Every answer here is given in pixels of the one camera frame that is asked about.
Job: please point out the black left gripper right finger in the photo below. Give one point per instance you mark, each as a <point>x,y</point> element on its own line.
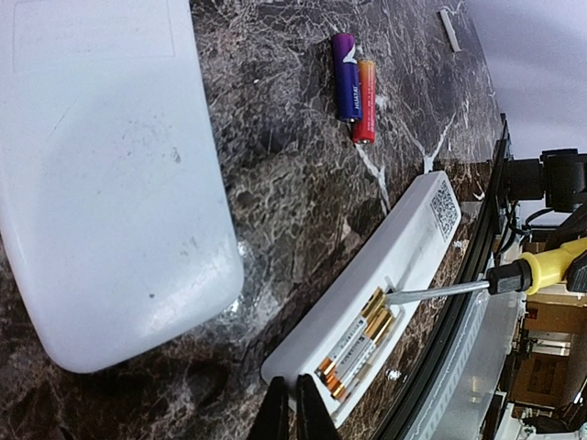
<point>313,421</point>

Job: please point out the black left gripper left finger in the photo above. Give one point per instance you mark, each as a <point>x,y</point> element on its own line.
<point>272,420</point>

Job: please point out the white slotted cable duct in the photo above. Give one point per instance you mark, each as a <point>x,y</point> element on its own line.
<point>451,369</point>

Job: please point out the yellow handle screwdriver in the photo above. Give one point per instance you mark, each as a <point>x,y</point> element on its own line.
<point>528,274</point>

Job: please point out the grey battery cover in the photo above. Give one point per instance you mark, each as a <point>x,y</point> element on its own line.
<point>450,30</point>

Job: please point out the grey remote control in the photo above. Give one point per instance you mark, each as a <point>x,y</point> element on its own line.
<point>114,214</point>

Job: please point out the blue purple battery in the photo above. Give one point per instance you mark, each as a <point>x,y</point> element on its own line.
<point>346,77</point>

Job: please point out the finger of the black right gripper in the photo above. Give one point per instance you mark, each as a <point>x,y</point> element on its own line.
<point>577,274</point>

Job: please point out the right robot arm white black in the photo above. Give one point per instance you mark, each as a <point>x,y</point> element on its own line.
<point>559,177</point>

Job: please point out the red battery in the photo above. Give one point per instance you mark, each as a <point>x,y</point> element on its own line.
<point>364,131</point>

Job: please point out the white remote control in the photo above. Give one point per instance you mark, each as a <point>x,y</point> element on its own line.
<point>403,254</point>

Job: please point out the batteries in white remote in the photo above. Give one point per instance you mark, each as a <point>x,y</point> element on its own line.
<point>350,354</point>

